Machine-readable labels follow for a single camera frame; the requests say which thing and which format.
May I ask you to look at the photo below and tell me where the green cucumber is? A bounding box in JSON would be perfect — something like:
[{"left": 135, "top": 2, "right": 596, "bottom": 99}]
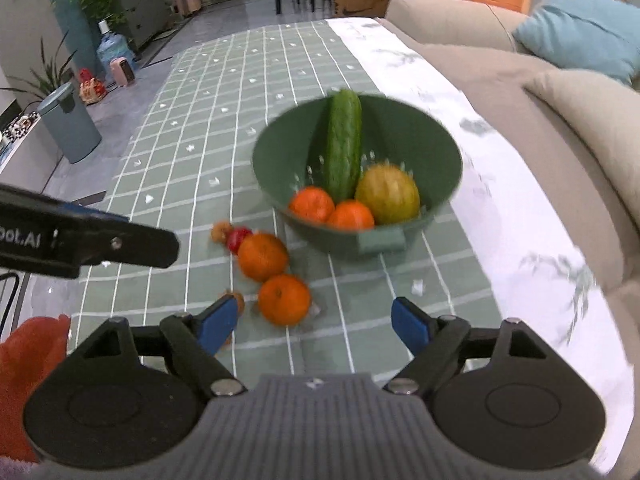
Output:
[{"left": 323, "top": 89, "right": 362, "bottom": 203}]

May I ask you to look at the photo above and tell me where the white floral cloth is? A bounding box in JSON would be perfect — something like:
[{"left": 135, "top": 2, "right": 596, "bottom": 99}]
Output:
[{"left": 331, "top": 18, "right": 639, "bottom": 479}]

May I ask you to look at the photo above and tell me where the large orange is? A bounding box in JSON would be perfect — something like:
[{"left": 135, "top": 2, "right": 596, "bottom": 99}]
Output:
[
  {"left": 288, "top": 185, "right": 335, "bottom": 223},
  {"left": 238, "top": 232, "right": 290, "bottom": 283}
]

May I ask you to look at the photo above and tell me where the yellow-green passion fruit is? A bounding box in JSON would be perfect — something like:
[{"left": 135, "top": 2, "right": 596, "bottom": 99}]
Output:
[{"left": 355, "top": 164, "right": 421, "bottom": 226}]

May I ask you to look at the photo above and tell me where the dark grey drawer cabinet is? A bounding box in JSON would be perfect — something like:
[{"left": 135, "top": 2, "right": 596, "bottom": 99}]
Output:
[{"left": 115, "top": 0, "right": 170, "bottom": 52}]

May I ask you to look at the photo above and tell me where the light blue cushion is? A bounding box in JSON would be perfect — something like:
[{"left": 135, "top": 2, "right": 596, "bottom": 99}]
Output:
[{"left": 513, "top": 0, "right": 639, "bottom": 86}]

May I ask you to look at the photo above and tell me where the red cherry tomato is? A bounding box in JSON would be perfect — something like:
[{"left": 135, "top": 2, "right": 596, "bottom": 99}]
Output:
[{"left": 226, "top": 226, "right": 253, "bottom": 255}]

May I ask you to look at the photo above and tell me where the spiky potted plant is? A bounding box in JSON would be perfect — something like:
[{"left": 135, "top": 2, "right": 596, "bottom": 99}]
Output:
[{"left": 1, "top": 30, "right": 76, "bottom": 107}]

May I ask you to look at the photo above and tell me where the orange red sleeve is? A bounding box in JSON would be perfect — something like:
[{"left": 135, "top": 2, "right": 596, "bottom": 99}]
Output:
[{"left": 1, "top": 314, "right": 70, "bottom": 463}]

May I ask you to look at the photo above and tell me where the grey blue trash bin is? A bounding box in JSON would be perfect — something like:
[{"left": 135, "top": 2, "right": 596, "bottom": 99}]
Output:
[{"left": 37, "top": 81, "right": 102, "bottom": 164}]

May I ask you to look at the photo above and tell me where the red toy basket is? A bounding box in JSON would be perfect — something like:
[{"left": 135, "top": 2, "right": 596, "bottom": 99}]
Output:
[{"left": 79, "top": 68, "right": 107, "bottom": 105}]

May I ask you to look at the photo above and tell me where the green colander bowl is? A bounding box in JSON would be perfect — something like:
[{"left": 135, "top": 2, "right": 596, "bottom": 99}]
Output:
[{"left": 252, "top": 89, "right": 462, "bottom": 259}]

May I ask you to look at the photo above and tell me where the beige cushion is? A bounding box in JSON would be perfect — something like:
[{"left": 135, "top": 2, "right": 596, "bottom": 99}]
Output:
[{"left": 524, "top": 70, "right": 639, "bottom": 220}]

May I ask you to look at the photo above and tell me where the small orange tangerine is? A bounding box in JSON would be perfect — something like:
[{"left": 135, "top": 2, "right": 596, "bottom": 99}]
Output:
[{"left": 326, "top": 200, "right": 375, "bottom": 231}]

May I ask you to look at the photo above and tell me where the brown longan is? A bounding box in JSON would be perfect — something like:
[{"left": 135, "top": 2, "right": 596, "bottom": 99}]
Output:
[
  {"left": 226, "top": 290, "right": 245, "bottom": 316},
  {"left": 210, "top": 220, "right": 233, "bottom": 245}
]

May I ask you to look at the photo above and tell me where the pink small heater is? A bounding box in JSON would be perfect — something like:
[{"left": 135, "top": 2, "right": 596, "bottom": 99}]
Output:
[{"left": 110, "top": 56, "right": 136, "bottom": 87}]

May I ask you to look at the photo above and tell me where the beige sofa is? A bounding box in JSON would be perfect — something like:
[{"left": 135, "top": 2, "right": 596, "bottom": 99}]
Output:
[{"left": 384, "top": 0, "right": 640, "bottom": 361}]

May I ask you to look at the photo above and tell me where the blue water jug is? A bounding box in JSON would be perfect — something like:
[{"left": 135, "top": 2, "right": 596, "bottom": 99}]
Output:
[{"left": 96, "top": 20, "right": 134, "bottom": 84}]

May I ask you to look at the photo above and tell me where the green grid tablecloth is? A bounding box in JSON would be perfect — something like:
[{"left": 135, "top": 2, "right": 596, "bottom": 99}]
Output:
[{"left": 70, "top": 20, "right": 500, "bottom": 384}]

